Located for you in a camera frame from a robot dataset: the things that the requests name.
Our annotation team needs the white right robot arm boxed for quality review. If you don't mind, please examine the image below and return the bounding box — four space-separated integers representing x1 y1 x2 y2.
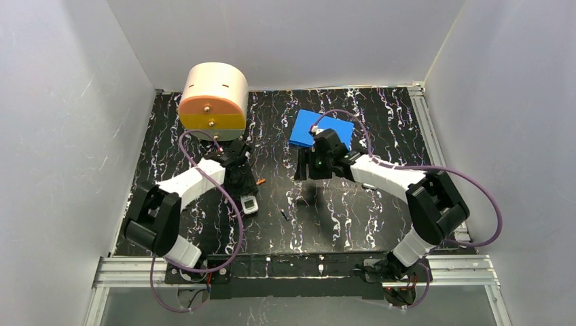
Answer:
294 129 470 278

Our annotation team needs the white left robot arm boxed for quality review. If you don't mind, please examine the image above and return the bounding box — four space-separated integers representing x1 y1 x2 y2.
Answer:
120 139 258 273

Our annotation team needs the small white buttoned remote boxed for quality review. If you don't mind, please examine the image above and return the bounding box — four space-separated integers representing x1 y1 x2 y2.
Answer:
240 195 259 215

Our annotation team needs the blue flat foam pad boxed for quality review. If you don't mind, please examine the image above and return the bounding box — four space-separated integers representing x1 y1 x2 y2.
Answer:
289 109 355 149

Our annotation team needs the dark battery lower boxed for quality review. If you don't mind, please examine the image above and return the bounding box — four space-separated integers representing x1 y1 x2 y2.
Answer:
280 209 290 221

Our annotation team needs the cream cylindrical drum container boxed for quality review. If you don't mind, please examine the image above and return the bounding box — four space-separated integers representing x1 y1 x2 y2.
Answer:
177 62 249 141

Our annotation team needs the black base bar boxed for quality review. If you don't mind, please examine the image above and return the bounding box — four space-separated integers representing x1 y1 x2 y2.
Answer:
211 251 384 300

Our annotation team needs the aluminium frame rail right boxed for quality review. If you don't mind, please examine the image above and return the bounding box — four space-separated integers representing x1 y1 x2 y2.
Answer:
407 84 446 166

